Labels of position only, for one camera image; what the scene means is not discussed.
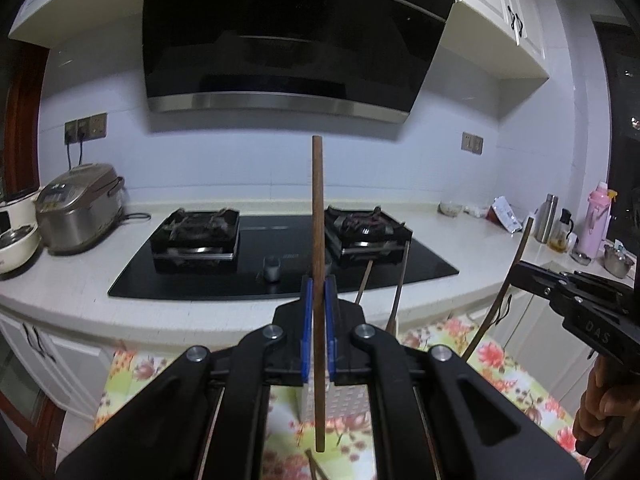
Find brown wooden chopstick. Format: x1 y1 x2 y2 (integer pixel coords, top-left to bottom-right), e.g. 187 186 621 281
460 216 535 362
311 135 328 453

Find floral plastic tablecloth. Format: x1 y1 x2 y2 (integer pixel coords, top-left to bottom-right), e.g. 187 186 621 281
95 312 586 480

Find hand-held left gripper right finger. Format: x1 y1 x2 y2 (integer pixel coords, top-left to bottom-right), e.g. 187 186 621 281
324 275 586 480

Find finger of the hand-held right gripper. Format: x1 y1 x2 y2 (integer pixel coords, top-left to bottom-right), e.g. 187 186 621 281
510 260 571 306

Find beige speckled countertop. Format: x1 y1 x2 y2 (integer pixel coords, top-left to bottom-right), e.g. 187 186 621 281
0 200 640 351

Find white base cabinets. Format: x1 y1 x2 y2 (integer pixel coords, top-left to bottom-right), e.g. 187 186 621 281
0 287 608 423

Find steel cooking pot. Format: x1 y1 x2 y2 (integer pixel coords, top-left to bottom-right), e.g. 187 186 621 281
602 242 636 279

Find black power cable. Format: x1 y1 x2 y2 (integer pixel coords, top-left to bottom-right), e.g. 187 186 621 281
65 132 85 170

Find white electric pot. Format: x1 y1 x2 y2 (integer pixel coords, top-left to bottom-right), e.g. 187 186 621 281
0 187 42 275

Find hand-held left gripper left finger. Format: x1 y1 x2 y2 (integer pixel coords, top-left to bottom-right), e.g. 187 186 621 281
55 276 316 480

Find person's right hand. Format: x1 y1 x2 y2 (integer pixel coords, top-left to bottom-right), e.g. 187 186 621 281
572 357 631 458

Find pink thermos flask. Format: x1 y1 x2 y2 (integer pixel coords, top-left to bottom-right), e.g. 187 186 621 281
577 181 618 261

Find bronze wall socket strip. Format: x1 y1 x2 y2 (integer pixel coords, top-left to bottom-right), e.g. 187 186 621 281
64 112 108 143

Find cream perforated utensil basket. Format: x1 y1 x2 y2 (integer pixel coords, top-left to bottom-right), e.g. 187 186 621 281
299 320 401 421

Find glass oil bottle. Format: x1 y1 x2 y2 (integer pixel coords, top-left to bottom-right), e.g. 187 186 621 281
547 208 576 252

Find red wooden glass door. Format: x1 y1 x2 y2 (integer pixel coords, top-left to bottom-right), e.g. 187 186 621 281
0 40 61 480

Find silver rice cooker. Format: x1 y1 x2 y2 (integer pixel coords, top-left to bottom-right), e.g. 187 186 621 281
35 162 126 255

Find steel thermos bottle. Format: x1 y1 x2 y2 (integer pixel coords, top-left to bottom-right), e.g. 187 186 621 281
534 193 560 243

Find white printed packet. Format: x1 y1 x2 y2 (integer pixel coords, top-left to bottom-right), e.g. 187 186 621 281
486 196 523 234

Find black glass range hood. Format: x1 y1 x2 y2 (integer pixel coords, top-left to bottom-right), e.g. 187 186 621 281
142 0 461 125

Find dark window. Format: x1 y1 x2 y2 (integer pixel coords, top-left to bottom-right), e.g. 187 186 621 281
592 17 640 241

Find black stove burner grate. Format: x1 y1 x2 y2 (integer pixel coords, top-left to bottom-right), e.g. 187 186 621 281
324 205 413 265
152 207 241 275

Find black glass gas cooktop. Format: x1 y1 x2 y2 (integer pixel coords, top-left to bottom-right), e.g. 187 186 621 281
107 214 460 301

